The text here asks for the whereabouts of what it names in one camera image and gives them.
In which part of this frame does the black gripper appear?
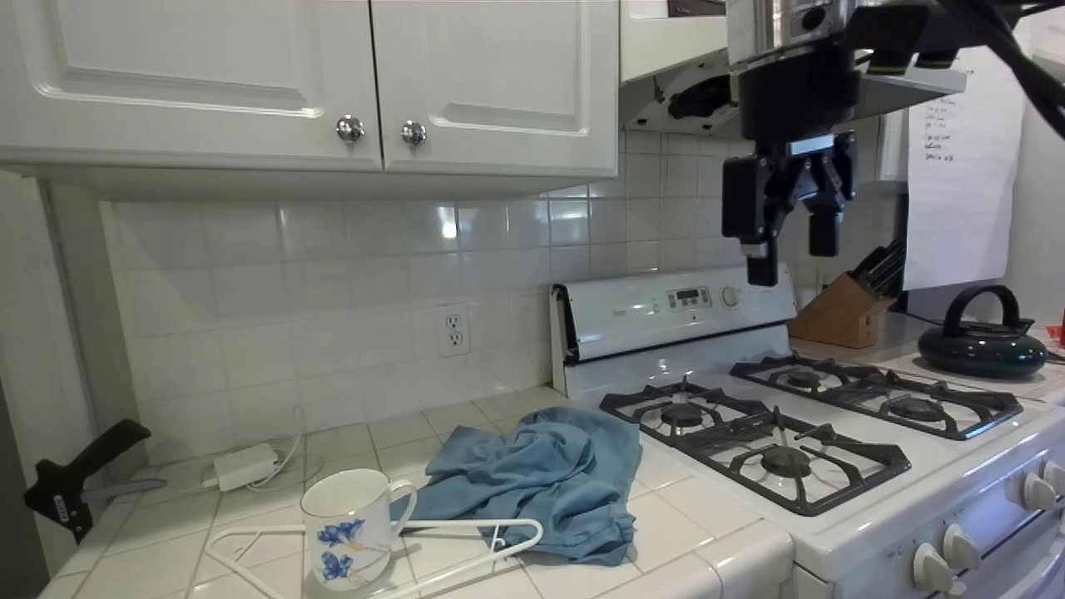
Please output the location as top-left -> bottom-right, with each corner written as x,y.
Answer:
719,45 -> 860,289

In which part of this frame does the white plastic clothes hanger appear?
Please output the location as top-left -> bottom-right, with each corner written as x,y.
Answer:
199,512 -> 550,599

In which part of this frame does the white cupboard door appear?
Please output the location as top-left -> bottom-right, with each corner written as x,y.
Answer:
369,0 -> 621,182
0,0 -> 386,178

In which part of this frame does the wooden knife block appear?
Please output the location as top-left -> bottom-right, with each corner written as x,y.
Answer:
789,242 -> 908,358

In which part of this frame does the white gas stove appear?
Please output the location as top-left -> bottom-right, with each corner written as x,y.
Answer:
550,264 -> 1065,599

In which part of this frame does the white range hood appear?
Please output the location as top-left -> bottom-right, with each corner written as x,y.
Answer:
616,0 -> 970,145

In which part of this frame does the white paper sheet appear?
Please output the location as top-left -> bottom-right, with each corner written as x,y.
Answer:
901,45 -> 1031,292

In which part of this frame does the black stove grate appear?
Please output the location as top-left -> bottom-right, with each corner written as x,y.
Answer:
729,349 -> 1029,447
597,380 -> 916,518

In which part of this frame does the dark green kettle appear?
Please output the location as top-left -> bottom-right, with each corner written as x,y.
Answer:
916,284 -> 1051,384

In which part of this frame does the blue cloth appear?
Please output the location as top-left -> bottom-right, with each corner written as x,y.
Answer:
403,403 -> 646,569

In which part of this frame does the white mug with blue flowers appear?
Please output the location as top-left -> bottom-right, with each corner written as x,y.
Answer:
295,467 -> 421,599

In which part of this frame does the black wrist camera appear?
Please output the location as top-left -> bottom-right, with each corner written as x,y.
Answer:
849,4 -> 969,77

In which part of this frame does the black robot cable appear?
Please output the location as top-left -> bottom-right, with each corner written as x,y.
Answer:
942,0 -> 1065,145

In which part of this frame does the white wall outlet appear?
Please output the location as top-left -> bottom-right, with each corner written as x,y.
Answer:
435,303 -> 472,358

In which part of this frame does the black clamp mount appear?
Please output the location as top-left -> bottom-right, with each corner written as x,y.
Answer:
23,417 -> 151,545

